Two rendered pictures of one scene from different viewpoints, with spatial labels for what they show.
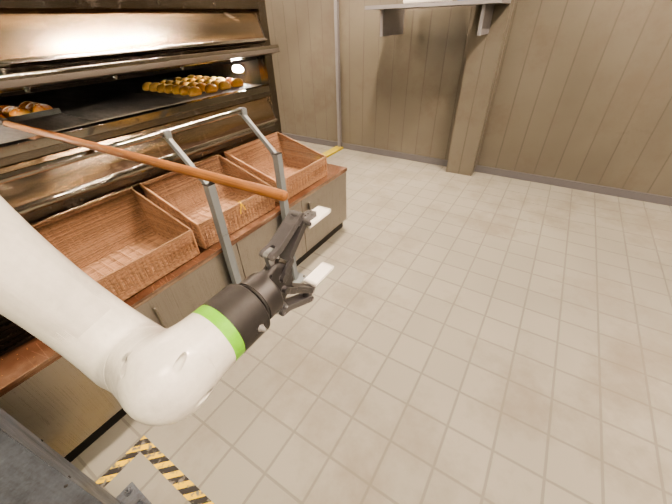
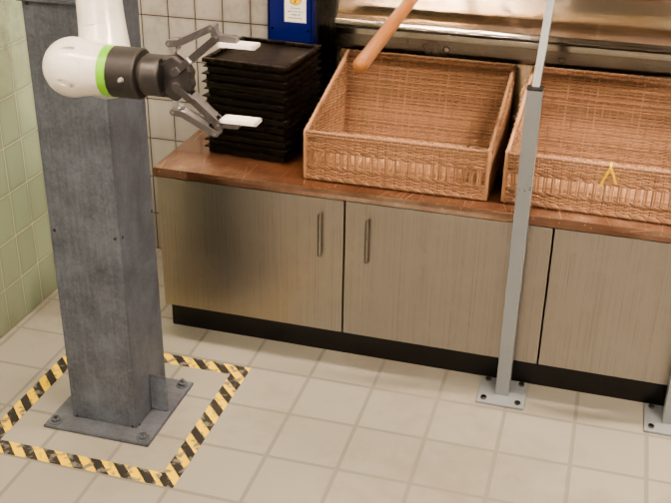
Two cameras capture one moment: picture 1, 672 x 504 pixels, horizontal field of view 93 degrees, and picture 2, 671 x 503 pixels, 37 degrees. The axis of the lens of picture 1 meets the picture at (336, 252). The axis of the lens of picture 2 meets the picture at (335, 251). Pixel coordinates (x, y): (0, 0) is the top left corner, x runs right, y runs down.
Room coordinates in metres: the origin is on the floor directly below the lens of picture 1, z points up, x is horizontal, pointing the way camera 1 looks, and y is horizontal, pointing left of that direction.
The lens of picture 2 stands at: (0.13, -1.62, 1.72)
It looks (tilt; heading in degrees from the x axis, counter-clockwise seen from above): 27 degrees down; 72
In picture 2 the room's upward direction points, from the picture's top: 1 degrees clockwise
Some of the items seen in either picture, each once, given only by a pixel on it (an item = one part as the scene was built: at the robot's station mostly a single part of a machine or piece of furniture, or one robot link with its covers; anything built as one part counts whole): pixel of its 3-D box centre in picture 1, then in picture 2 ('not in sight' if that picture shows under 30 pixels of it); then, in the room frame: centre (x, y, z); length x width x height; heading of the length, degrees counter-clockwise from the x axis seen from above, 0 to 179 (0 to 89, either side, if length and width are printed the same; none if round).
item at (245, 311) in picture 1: (235, 315); (132, 72); (0.33, 0.16, 1.20); 0.12 x 0.06 x 0.09; 56
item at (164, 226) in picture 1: (113, 245); (411, 120); (1.27, 1.06, 0.72); 0.56 x 0.49 x 0.28; 146
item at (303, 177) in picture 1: (278, 164); not in sight; (2.25, 0.39, 0.72); 0.56 x 0.49 x 0.28; 146
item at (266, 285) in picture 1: (270, 287); (169, 76); (0.39, 0.11, 1.20); 0.09 x 0.07 x 0.08; 146
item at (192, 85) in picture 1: (193, 84); not in sight; (2.63, 1.00, 1.21); 0.61 x 0.48 x 0.06; 56
